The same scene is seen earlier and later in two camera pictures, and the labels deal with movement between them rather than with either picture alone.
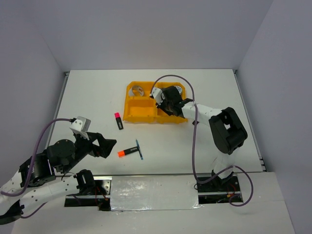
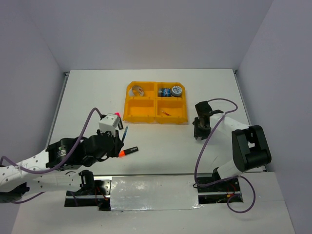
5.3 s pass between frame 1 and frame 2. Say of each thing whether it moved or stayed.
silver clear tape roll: stayed
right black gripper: moved
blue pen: moved
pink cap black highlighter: stayed
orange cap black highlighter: stayed
